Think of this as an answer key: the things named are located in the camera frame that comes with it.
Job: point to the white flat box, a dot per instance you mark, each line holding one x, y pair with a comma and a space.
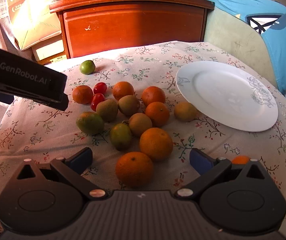
49, 50

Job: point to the white plate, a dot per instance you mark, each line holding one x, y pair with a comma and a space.
226, 96

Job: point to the floral tablecloth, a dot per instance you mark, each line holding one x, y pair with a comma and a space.
45, 130

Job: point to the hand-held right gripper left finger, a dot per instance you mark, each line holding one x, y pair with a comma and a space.
81, 158

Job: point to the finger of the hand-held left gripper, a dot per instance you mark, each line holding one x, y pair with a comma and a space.
58, 101

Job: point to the orange mandarin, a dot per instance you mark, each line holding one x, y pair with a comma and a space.
156, 144
82, 94
123, 90
134, 169
157, 113
153, 96
241, 160

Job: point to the printed cardboard carton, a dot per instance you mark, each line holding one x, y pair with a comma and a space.
30, 10

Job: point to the brown kiwi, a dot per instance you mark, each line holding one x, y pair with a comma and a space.
140, 124
129, 105
185, 111
107, 110

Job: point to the red-brown wooden cabinet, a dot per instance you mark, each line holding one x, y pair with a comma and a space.
133, 22

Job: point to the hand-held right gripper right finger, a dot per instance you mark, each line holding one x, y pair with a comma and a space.
200, 161

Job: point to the grey-green sofa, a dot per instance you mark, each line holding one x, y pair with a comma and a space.
233, 37

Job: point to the red cherry tomato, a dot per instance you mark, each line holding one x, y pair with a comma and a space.
100, 88
97, 101

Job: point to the blue printed cloth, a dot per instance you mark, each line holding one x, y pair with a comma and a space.
278, 42

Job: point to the small green tomato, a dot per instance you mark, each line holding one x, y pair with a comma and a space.
87, 67

